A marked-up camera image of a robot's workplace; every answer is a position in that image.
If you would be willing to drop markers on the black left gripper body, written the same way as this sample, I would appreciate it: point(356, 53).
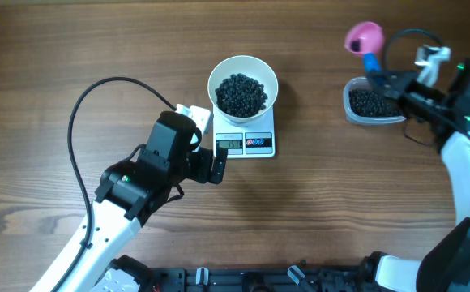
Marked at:
point(196, 167)

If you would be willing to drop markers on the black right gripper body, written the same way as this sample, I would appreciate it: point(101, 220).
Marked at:
point(424, 107)

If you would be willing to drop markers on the pink scoop blue handle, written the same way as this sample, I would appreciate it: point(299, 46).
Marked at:
point(365, 40)

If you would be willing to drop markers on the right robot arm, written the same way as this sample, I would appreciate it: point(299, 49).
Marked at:
point(447, 266)

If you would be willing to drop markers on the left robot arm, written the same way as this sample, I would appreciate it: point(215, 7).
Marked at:
point(132, 190)

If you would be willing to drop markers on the white digital kitchen scale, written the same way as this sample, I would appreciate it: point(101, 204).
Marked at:
point(254, 139)

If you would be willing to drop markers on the black beans in bowl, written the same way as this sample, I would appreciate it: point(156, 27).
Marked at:
point(241, 96)

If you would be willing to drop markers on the white bowl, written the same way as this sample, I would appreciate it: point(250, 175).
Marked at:
point(252, 67)

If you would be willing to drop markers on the clear plastic container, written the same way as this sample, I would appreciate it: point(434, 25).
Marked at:
point(352, 117)

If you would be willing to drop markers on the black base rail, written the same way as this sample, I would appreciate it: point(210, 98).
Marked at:
point(127, 274)

